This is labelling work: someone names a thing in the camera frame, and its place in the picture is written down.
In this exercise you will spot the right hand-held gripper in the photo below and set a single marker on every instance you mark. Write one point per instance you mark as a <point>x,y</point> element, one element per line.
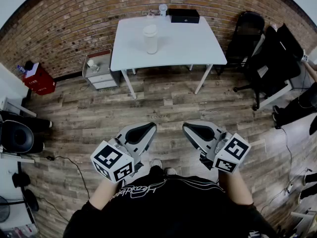
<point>235,150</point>

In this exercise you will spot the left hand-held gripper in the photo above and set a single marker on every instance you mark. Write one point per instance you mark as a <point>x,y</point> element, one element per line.
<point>109,157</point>

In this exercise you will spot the white tumbler cup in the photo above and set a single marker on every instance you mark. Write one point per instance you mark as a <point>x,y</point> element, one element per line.
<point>151,44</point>

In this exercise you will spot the white round lid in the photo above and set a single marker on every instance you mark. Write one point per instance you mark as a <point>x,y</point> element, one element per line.
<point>150,30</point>

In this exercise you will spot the person's right forearm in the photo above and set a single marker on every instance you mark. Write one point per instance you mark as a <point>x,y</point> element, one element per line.
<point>235,187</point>

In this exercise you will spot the person's left forearm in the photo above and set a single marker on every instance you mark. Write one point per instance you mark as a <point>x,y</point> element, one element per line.
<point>106,192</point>

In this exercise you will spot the person's light shoe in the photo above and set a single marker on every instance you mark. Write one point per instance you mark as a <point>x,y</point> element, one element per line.
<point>156,163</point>
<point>171,171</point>

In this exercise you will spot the person's black trousers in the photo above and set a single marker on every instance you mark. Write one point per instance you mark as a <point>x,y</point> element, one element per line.
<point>156,172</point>

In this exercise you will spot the white table leg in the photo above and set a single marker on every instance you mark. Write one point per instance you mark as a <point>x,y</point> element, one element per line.
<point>130,83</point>
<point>203,79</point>

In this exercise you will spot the grey drawer cabinet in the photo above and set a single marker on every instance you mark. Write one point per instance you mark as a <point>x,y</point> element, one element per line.
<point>101,79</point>

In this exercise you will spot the person's black shirt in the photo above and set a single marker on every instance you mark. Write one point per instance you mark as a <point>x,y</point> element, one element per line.
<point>173,207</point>

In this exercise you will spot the clear bottle with white cap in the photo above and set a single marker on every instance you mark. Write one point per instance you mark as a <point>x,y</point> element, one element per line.
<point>93,67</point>

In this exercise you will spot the black office chair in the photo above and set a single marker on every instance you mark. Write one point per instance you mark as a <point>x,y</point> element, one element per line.
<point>275,66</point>

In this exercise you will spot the red box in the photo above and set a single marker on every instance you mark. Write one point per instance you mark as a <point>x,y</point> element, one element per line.
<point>40,83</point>

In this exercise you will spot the black folding chair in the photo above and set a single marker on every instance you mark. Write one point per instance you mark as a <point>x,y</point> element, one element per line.
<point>247,28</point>

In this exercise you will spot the black box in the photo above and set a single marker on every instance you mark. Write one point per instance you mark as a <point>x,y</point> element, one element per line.
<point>184,16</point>

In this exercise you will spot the black padded chair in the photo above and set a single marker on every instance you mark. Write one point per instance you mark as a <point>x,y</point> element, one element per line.
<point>16,136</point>

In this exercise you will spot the white pad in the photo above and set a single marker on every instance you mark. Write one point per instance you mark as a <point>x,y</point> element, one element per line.
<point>32,72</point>

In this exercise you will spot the small white fan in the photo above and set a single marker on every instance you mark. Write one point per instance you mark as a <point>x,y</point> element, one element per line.
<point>163,10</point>

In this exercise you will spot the small blue bottle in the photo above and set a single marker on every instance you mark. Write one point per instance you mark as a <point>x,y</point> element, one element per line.
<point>21,69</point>

